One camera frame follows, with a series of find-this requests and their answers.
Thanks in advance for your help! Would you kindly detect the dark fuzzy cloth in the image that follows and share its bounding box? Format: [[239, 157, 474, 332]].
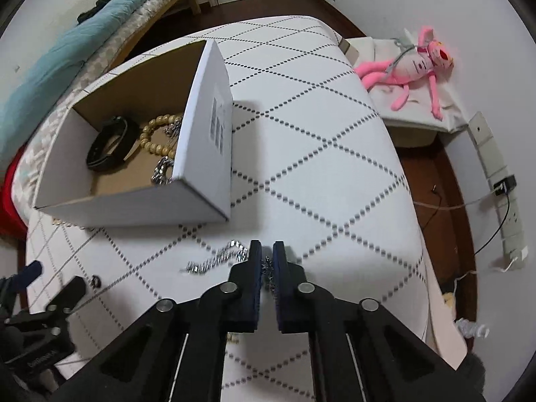
[[456, 352, 488, 402]]

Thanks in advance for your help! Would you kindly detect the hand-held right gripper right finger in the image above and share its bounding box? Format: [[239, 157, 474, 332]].
[[272, 241, 487, 402]]

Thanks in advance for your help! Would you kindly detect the pink plush toy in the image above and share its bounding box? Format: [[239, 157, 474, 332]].
[[355, 26, 455, 121]]

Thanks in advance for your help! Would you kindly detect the white diamond-pattern table cover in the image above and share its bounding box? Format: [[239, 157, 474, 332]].
[[25, 15, 430, 402]]

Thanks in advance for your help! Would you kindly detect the crumpled white paper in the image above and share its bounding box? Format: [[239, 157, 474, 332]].
[[455, 317, 490, 340]]

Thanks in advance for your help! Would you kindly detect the wooden bed frame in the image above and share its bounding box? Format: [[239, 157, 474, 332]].
[[113, 0, 202, 68]]

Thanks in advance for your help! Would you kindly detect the white cardboard box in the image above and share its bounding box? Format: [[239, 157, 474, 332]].
[[32, 39, 234, 228]]

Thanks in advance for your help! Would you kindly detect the thin gold chain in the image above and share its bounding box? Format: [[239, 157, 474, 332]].
[[50, 218, 98, 232]]

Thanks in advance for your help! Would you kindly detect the white cable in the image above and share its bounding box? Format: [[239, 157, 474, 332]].
[[413, 190, 499, 211]]

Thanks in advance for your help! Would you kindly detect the teal blanket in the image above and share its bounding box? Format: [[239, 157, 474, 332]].
[[0, 0, 197, 147]]

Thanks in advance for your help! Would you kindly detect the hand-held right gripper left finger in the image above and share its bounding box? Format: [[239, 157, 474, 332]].
[[46, 240, 263, 402]]

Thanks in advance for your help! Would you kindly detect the chunky silver chain bracelet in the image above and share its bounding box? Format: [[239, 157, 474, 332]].
[[151, 156, 176, 187]]

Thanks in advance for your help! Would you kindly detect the white power strip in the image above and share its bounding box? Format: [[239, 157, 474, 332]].
[[468, 111, 529, 268]]

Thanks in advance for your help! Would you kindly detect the black charger plug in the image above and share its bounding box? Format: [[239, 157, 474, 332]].
[[492, 178, 517, 197]]

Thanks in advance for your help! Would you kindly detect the wooden bead bracelet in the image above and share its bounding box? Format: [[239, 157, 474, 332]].
[[140, 113, 185, 160]]

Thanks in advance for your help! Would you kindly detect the cream cloth-covered box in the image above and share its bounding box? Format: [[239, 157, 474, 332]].
[[338, 36, 470, 148]]

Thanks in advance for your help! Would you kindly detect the red cloth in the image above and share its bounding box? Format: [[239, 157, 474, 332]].
[[0, 148, 30, 239]]

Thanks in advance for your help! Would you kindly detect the black leather bracelet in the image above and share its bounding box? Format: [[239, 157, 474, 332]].
[[86, 116, 141, 173]]

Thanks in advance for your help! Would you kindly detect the black cable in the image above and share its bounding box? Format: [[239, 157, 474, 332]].
[[473, 193, 512, 257]]

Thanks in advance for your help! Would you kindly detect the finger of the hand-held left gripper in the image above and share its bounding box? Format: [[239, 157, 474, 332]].
[[4, 276, 87, 336], [17, 260, 44, 289]]

